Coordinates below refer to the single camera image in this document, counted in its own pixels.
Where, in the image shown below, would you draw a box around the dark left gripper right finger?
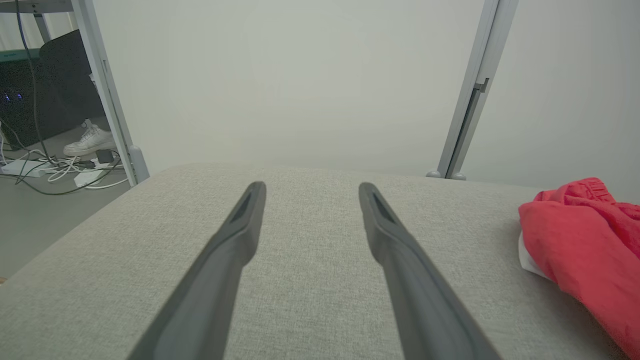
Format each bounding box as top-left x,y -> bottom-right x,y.
358,181 -> 504,360

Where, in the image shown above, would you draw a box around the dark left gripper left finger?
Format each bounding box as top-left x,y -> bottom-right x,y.
127,181 -> 267,360

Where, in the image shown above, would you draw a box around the red shorts with white band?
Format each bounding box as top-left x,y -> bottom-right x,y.
518,177 -> 640,359

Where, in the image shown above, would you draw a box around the short white power strip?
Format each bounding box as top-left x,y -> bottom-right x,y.
74,170 -> 109,189

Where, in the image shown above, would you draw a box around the white sneaker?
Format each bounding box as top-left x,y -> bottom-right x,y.
62,119 -> 117,157

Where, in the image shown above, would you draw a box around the long white power strip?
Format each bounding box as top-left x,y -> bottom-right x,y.
0,159 -> 49,177

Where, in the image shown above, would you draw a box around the grey partition end leg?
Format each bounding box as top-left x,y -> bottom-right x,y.
70,0 -> 151,188

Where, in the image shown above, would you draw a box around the black computer case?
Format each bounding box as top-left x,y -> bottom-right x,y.
0,29 -> 107,151

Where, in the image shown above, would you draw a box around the white floor cable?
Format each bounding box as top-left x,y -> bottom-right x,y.
30,154 -> 129,190

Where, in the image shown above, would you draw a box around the black floor cable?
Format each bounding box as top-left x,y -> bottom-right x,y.
0,159 -> 122,196

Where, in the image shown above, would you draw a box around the grey metal partition post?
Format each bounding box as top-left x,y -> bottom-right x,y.
426,0 -> 520,181

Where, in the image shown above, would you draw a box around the hanging black cable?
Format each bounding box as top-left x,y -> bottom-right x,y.
14,0 -> 57,166

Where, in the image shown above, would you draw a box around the grey desk frame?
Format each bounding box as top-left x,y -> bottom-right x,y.
0,0 -> 75,45

